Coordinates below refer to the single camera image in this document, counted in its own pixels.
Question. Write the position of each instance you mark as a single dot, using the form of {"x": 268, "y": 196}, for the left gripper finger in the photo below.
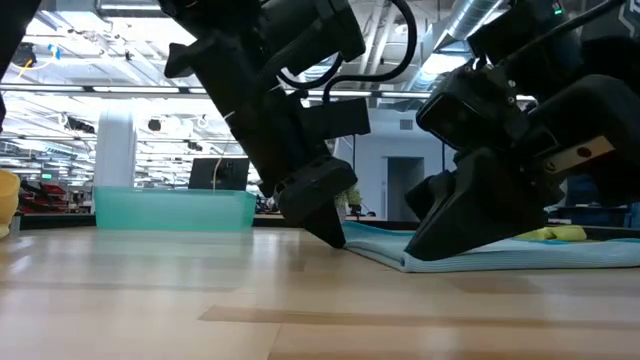
{"x": 315, "y": 195}
{"x": 340, "y": 120}

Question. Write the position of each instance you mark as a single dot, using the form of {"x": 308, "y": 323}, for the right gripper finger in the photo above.
{"x": 480, "y": 210}
{"x": 430, "y": 192}

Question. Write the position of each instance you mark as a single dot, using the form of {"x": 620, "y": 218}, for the blue microfiber towel teal edge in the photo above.
{"x": 500, "y": 255}

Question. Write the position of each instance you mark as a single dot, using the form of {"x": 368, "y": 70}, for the lime green microfiber towel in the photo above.
{"x": 555, "y": 233}

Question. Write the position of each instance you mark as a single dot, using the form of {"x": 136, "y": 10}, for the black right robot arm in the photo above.
{"x": 525, "y": 40}

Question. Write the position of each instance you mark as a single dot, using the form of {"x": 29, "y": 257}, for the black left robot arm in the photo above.
{"x": 10, "y": 50}

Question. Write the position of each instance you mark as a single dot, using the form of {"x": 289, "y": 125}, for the yellow microfiber towel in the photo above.
{"x": 7, "y": 195}

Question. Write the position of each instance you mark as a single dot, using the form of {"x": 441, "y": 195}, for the black computer monitor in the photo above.
{"x": 230, "y": 174}

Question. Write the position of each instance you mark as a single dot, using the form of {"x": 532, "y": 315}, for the teal translucent plastic bin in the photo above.
{"x": 175, "y": 210}

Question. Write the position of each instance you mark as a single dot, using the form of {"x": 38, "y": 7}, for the white structural pillar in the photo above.
{"x": 115, "y": 145}

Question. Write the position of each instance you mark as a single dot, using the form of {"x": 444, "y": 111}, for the red shelving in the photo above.
{"x": 45, "y": 197}

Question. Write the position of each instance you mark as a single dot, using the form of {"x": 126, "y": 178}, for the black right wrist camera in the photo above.
{"x": 465, "y": 115}

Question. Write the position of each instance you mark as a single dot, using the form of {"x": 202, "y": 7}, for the silver spiral ventilation duct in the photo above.
{"x": 470, "y": 20}

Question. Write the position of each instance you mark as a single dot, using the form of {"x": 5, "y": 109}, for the black aluminium table frame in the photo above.
{"x": 55, "y": 221}

